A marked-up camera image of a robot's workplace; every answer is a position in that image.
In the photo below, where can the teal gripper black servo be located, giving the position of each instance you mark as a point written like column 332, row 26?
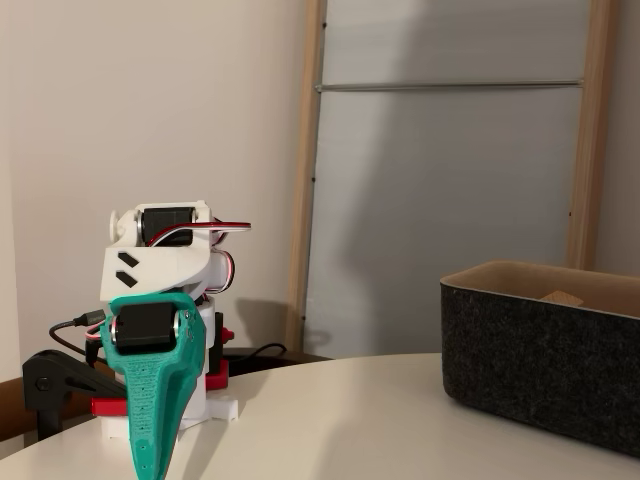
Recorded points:
column 145, row 331

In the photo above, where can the wooden block red painted figure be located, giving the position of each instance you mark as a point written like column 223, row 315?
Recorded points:
column 562, row 298

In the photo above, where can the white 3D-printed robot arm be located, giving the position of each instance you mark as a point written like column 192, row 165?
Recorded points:
column 160, row 270

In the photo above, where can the dark grey felt bin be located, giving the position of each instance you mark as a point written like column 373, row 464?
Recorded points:
column 540, row 375

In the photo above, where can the black and red clamp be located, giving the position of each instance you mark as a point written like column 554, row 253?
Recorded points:
column 45, row 380
column 217, row 377

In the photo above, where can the metal rod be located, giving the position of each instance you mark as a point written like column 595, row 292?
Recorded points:
column 450, row 85

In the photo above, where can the wooden frame translucent panel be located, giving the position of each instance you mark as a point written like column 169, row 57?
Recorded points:
column 590, row 150

